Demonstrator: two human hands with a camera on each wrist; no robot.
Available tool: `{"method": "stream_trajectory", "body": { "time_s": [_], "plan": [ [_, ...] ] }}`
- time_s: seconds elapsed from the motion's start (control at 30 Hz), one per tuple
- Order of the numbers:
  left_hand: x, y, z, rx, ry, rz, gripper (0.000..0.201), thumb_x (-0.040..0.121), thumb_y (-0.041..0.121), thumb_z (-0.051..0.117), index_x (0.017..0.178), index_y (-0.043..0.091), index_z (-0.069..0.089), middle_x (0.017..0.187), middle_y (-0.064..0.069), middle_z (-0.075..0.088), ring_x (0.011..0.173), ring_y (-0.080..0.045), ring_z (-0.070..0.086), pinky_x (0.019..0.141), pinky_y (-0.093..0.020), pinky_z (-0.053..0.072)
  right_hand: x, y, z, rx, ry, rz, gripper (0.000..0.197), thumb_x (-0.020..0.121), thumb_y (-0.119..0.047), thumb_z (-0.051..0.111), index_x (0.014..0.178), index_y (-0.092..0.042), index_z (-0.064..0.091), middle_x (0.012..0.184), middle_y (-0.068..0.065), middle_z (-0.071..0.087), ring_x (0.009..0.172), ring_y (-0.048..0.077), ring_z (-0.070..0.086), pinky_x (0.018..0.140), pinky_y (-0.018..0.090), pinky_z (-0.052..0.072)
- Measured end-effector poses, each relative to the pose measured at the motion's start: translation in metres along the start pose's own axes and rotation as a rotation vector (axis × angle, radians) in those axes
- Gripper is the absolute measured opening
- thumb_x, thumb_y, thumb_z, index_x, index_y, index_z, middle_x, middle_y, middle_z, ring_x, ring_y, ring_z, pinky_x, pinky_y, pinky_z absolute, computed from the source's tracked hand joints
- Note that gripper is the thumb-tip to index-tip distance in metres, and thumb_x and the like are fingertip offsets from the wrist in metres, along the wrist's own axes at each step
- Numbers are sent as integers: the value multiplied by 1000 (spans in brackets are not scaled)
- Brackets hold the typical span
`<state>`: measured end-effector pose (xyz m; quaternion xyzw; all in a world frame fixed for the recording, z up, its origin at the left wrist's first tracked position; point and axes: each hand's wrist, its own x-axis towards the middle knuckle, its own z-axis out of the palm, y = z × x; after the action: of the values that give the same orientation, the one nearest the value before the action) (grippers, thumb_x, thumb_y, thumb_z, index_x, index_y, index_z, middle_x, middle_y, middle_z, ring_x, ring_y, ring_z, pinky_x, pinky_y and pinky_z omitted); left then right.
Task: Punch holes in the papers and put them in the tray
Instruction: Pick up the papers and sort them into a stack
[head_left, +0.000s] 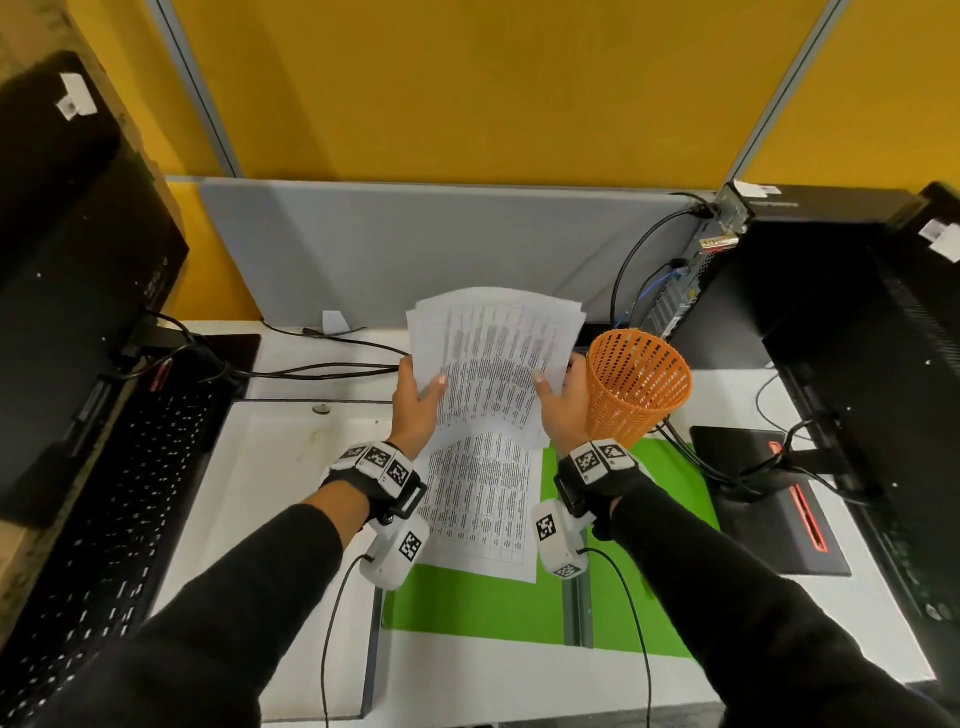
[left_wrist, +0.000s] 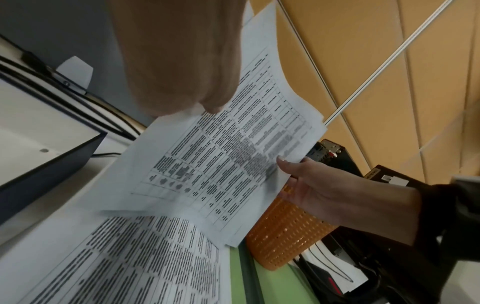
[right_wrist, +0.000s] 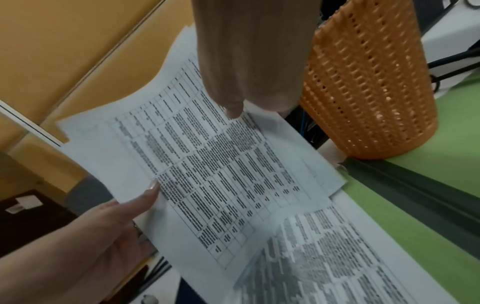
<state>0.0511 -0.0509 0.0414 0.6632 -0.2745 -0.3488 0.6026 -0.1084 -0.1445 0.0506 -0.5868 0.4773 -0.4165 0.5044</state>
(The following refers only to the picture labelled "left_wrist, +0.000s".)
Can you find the person's right hand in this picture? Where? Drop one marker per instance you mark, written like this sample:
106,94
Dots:
345,202

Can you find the person's left hand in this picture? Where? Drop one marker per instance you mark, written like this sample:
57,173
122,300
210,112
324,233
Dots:
180,59

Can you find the green folder with dark spine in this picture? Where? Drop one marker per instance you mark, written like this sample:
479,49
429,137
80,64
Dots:
285,285

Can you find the stack of printed papers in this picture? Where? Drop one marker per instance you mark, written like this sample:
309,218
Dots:
210,160

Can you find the white tray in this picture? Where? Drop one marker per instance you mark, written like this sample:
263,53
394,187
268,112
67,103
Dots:
37,133

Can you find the black desktop computer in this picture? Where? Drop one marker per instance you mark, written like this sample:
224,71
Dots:
330,154

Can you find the white paper sticker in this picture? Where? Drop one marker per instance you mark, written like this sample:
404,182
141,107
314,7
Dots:
393,180

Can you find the black monitor with vented back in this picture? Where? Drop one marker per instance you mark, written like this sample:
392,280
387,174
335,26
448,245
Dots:
397,178

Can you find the orange mesh basket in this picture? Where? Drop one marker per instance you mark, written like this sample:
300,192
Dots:
285,237

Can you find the black monitor stand red stripe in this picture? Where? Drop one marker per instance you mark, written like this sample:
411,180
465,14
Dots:
320,274

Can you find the white divider bracket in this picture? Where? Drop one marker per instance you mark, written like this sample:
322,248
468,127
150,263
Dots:
77,71

